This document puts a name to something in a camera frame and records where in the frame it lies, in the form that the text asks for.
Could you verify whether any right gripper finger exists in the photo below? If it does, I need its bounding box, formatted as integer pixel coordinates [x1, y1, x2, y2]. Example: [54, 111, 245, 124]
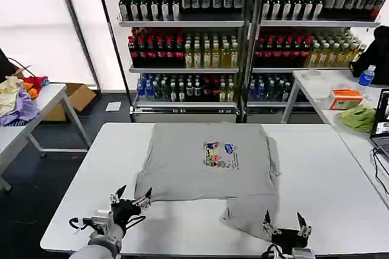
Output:
[262, 209, 279, 237]
[296, 211, 312, 238]

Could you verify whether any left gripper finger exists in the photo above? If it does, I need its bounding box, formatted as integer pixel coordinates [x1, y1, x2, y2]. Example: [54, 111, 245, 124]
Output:
[109, 184, 128, 204]
[132, 187, 153, 212]

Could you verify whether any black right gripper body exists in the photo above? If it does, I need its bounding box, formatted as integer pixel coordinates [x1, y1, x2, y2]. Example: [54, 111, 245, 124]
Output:
[268, 229, 309, 251]

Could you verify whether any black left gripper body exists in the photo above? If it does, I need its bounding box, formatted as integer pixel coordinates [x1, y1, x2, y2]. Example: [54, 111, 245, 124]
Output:
[110, 198, 146, 232]

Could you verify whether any grey printed t-shirt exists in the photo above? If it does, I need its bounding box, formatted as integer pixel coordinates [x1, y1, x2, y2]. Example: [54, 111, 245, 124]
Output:
[134, 122, 282, 241]

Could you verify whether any brown cardboard box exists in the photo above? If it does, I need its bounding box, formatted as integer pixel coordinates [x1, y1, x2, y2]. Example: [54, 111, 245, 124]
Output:
[42, 83, 98, 123]

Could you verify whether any white side table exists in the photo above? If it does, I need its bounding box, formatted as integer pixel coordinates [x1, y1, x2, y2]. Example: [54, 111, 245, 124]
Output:
[0, 83, 92, 192]

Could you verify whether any green cloth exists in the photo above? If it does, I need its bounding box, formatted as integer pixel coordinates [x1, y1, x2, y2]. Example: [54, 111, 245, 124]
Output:
[337, 104, 378, 134]

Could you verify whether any dark striped cloth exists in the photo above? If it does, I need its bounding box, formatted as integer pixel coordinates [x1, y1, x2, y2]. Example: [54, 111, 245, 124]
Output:
[4, 118, 30, 128]

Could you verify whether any purple cloth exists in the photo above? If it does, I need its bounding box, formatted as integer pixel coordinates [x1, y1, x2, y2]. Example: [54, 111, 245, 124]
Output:
[0, 86, 41, 128]

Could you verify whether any orange tissue box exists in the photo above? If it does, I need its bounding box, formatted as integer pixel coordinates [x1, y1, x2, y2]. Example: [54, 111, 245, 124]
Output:
[328, 89, 365, 111]

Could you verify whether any white desk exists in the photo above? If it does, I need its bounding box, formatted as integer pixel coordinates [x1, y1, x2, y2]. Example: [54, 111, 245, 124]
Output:
[280, 69, 389, 204]

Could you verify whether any red cloth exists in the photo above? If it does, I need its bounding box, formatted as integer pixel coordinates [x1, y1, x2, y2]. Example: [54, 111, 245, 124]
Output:
[23, 75, 50, 99]

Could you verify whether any black laptop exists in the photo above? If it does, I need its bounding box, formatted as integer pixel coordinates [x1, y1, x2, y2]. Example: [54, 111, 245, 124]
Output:
[369, 88, 389, 161]

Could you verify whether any cream cloth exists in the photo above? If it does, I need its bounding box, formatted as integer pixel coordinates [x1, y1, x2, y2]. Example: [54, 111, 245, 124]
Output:
[0, 75, 25, 117]

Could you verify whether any clear round plate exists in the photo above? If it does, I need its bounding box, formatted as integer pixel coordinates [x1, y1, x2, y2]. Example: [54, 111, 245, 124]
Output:
[301, 70, 322, 80]

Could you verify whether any grey shelf with bottles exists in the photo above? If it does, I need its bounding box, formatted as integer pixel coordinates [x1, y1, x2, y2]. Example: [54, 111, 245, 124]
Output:
[247, 0, 382, 125]
[117, 0, 252, 123]

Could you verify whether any blue water bottle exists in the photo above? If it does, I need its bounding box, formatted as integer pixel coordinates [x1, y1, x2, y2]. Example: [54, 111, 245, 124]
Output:
[358, 64, 377, 88]

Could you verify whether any black backpack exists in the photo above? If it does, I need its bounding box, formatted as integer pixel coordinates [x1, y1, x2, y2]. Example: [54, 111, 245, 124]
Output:
[349, 25, 389, 86]

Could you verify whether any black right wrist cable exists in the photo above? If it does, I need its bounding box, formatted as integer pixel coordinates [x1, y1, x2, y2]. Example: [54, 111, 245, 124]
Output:
[260, 242, 285, 259]

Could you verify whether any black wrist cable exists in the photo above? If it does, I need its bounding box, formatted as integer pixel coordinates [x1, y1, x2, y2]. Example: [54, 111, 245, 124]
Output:
[69, 216, 92, 236]
[260, 242, 285, 259]

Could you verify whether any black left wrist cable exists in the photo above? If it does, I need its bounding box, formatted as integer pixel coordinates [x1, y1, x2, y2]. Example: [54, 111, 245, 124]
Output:
[69, 216, 92, 236]

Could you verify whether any black laptop cable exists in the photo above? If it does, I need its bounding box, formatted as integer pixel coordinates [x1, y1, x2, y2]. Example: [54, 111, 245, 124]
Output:
[371, 147, 389, 195]

